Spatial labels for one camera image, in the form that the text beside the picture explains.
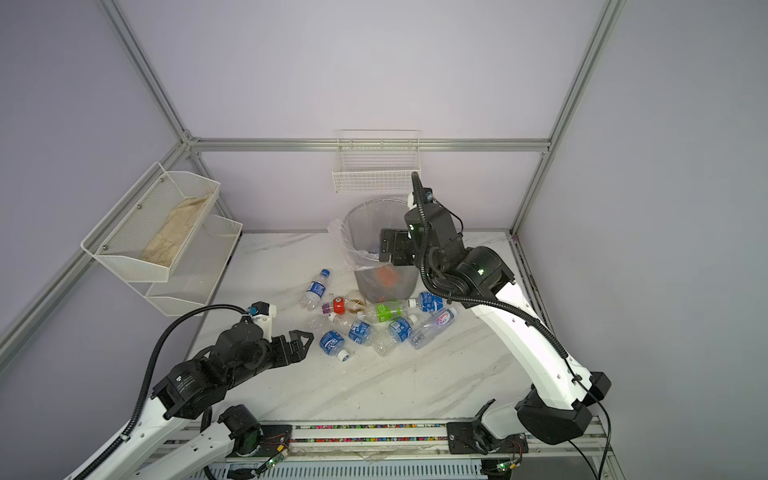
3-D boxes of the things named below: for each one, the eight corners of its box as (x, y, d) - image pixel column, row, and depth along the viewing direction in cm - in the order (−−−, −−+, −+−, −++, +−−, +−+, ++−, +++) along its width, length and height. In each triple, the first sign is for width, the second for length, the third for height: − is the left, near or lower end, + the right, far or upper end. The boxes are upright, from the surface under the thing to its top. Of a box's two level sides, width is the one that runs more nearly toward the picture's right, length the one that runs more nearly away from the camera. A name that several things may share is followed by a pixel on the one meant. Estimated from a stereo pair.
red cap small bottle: (323, 314, 97) (321, 310, 95) (325, 300, 100) (324, 296, 98) (365, 314, 97) (365, 310, 95) (366, 301, 100) (366, 296, 98)
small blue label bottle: (301, 308, 99) (298, 302, 96) (321, 272, 109) (319, 265, 106) (315, 312, 98) (313, 306, 95) (334, 275, 108) (332, 268, 105)
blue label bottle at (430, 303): (420, 311, 97) (420, 306, 95) (419, 297, 101) (420, 292, 98) (442, 311, 97) (444, 306, 95) (441, 297, 101) (442, 292, 98)
